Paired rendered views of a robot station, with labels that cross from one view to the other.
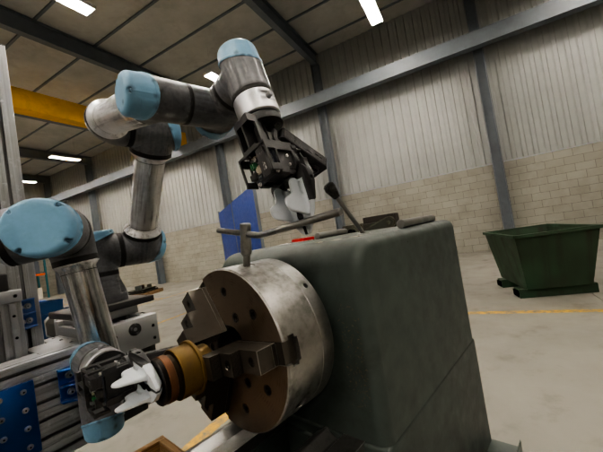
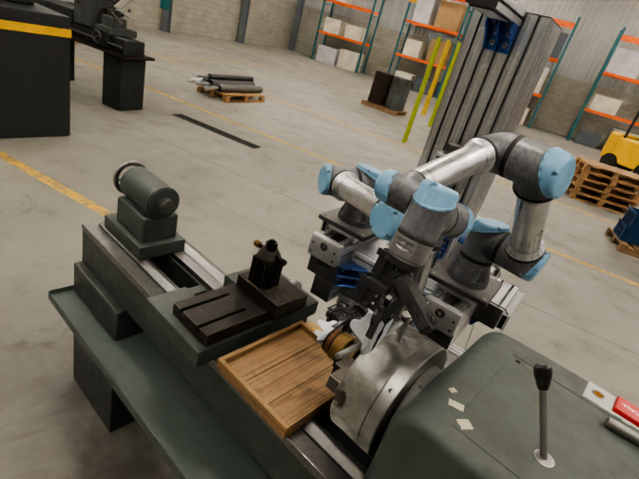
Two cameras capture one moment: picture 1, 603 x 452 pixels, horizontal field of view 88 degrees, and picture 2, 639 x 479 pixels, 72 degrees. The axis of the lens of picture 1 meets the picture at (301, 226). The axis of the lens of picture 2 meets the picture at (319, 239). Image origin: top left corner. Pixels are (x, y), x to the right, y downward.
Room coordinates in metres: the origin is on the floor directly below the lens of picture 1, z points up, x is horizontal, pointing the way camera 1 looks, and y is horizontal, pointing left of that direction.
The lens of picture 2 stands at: (0.29, -0.69, 1.84)
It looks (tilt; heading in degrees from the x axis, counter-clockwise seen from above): 26 degrees down; 83
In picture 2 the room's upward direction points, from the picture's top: 16 degrees clockwise
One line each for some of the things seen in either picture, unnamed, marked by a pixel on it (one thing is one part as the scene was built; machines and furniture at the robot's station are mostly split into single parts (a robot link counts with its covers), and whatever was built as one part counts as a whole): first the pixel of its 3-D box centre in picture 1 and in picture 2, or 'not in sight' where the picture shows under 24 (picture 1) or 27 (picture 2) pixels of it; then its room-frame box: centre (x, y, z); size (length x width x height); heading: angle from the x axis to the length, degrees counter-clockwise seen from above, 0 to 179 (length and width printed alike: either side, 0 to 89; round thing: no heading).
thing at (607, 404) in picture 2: not in sight; (609, 415); (1.11, 0.02, 1.23); 0.13 x 0.08 x 0.06; 138
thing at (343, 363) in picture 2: (249, 357); (343, 377); (0.53, 0.12, 1.09); 0.12 x 0.11 x 0.05; 48
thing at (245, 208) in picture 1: (239, 249); not in sight; (7.34, 1.54, 1.18); 4.12 x 0.80 x 2.35; 24
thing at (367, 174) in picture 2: not in sight; (365, 182); (0.60, 0.96, 1.33); 0.13 x 0.12 x 0.14; 24
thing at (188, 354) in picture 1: (183, 370); (342, 349); (0.54, 0.24, 1.08); 0.09 x 0.09 x 0.09; 48
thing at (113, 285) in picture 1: (100, 288); (472, 265); (1.00, 0.67, 1.21); 0.15 x 0.15 x 0.10
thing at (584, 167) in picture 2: not in sight; (603, 185); (6.59, 7.82, 0.36); 1.26 x 0.86 x 0.73; 164
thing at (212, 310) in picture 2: not in sight; (244, 303); (0.24, 0.53, 0.95); 0.43 x 0.18 x 0.04; 48
